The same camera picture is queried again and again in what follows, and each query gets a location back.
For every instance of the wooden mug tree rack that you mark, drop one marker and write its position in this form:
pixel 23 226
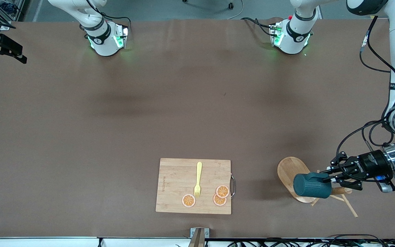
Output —
pixel 290 169

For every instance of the yellow plastic fork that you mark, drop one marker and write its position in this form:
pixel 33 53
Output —
pixel 198 175

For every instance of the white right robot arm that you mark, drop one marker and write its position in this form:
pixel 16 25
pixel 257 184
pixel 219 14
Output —
pixel 103 37

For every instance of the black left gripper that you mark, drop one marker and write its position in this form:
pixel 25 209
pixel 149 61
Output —
pixel 371 163

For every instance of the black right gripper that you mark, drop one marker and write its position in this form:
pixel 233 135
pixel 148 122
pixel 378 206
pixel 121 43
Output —
pixel 2 46

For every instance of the bamboo cutting board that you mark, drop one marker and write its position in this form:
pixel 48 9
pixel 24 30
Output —
pixel 180 185

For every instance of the dark teal ribbed cup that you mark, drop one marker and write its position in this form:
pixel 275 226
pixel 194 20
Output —
pixel 310 187

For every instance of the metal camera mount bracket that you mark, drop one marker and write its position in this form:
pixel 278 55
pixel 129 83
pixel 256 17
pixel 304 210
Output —
pixel 199 235

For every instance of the orange slice toy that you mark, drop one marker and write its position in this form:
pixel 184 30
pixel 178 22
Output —
pixel 218 201
pixel 188 200
pixel 223 191

